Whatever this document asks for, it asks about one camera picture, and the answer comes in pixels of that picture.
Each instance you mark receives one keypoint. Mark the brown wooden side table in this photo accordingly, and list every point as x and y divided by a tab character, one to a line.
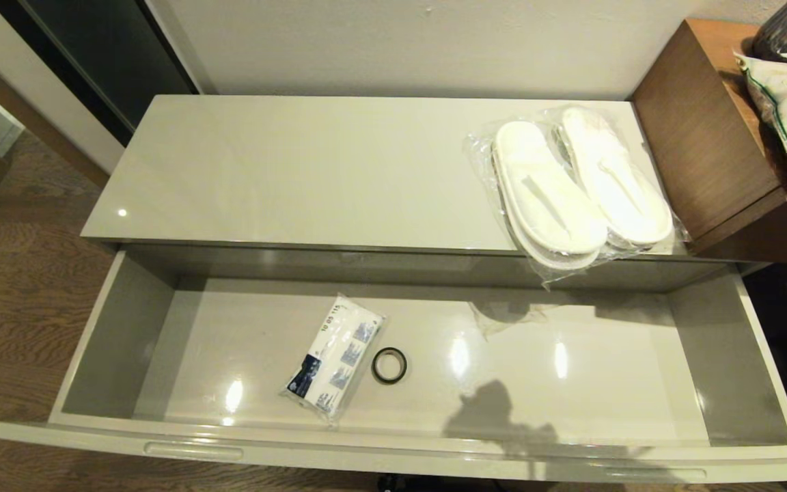
701	137

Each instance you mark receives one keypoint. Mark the glossy white wide drawer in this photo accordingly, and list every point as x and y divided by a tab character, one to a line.
243	355

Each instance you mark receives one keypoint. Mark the white slippers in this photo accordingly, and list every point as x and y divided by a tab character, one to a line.
544	198
626	191

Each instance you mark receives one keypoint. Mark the white tissue packet blue print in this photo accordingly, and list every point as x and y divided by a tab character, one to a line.
335	355

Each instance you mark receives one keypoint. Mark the dark sliding door panel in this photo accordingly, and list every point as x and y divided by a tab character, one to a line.
106	55

